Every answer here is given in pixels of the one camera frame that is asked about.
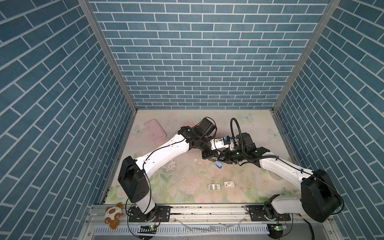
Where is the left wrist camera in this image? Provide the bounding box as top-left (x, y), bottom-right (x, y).
top-left (210, 138), bottom-right (232, 150)

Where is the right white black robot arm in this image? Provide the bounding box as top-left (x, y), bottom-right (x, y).
top-left (211, 118), bottom-right (345, 223)

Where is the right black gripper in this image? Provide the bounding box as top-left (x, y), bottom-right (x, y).
top-left (214, 148), bottom-right (247, 165)

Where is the white perforated cable duct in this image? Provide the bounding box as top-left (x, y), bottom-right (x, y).
top-left (93, 224), bottom-right (270, 237)

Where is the brown white plush toy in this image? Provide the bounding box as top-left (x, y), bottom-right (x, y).
top-left (104, 202), bottom-right (122, 230)

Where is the light blue stapler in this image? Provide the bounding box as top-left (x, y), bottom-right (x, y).
top-left (214, 161), bottom-right (223, 169)

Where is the aluminium front rail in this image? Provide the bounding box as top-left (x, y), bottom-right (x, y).
top-left (79, 204), bottom-right (342, 240)

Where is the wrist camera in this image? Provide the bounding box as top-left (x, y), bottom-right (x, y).
top-left (210, 138), bottom-right (232, 150)
top-left (227, 136), bottom-right (239, 151)

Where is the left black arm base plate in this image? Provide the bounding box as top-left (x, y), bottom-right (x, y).
top-left (128, 205), bottom-right (171, 223)

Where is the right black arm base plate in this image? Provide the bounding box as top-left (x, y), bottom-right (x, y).
top-left (244, 204), bottom-right (291, 223)

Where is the white staple box sleeve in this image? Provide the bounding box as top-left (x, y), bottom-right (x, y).
top-left (224, 181), bottom-right (235, 188)

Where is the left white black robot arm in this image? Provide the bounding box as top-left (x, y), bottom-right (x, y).
top-left (118, 117), bottom-right (217, 215)

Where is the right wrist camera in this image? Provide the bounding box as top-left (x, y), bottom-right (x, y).
top-left (227, 136), bottom-right (239, 151)

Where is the staple box tray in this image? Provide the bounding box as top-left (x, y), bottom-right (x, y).
top-left (208, 183), bottom-right (221, 191)

